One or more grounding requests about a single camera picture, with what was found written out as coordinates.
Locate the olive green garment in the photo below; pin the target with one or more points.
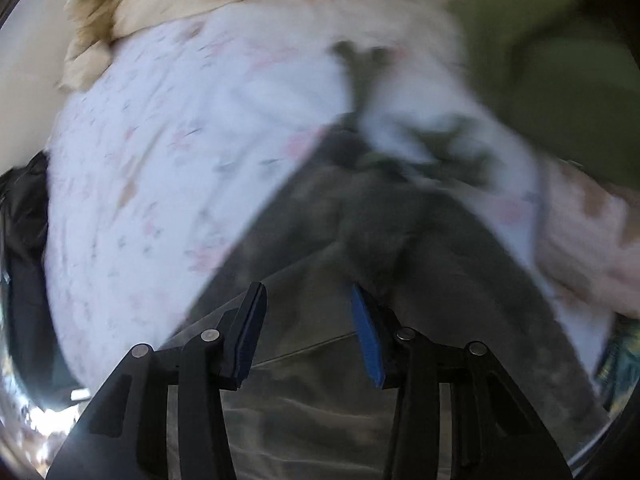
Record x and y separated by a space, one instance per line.
562 73

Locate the pink patterned cloth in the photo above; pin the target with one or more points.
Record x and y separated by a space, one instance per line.
588 238

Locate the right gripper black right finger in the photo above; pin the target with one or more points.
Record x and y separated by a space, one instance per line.
458 413

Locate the white floral bed sheet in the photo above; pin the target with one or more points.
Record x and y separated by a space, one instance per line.
158 170

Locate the camouflage cargo pants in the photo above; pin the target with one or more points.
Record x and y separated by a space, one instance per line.
352 219

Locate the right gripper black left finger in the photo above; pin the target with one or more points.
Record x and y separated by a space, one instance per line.
122 434

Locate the black jacket on bedside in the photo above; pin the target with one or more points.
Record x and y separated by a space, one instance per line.
32 341

